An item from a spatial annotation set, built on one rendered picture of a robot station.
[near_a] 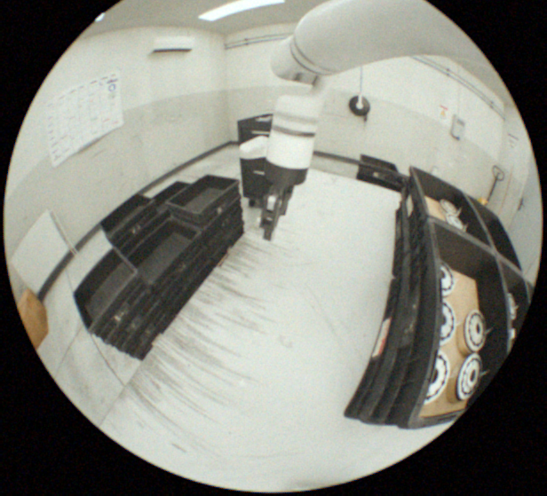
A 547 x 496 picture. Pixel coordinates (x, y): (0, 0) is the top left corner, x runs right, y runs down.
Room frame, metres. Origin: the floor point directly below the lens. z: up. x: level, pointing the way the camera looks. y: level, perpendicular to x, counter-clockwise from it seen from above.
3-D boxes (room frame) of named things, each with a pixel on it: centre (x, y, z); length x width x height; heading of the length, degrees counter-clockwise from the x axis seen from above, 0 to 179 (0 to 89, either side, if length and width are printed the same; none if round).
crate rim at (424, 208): (0.34, -0.56, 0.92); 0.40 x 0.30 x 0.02; 149
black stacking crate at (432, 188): (0.34, -0.56, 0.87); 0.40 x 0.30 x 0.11; 149
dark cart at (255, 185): (1.78, -0.02, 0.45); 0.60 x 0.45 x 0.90; 155
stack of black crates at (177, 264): (0.57, 0.59, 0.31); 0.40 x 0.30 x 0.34; 155
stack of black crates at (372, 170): (1.54, -1.02, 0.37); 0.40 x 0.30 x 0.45; 65
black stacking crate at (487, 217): (0.18, -0.82, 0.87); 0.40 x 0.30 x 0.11; 149
